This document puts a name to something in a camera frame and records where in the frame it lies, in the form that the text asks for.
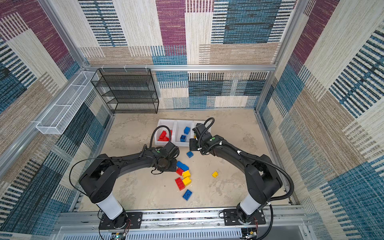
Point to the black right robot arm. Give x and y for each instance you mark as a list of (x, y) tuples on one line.
[(266, 182)]

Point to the white three-compartment bin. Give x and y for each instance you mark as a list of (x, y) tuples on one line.
[(178, 127)]

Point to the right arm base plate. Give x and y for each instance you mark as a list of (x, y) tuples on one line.
[(233, 217)]

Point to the yellow brick lower center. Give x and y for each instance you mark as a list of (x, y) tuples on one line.
[(187, 181)]

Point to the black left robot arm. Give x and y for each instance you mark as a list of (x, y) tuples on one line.
[(143, 189)]

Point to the aluminium front rail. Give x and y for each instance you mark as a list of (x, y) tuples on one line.
[(194, 218)]

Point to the white wire mesh basket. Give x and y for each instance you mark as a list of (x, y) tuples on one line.
[(60, 115)]

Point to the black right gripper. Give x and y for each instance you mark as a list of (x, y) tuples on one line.
[(192, 146)]

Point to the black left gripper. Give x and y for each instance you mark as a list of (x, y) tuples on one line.
[(173, 168)]

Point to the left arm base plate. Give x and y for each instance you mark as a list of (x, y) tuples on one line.
[(125, 221)]

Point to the blue brick bottom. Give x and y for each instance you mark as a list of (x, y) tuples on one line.
[(187, 195)]

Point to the black wire shelf rack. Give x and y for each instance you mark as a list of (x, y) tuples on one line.
[(127, 90)]

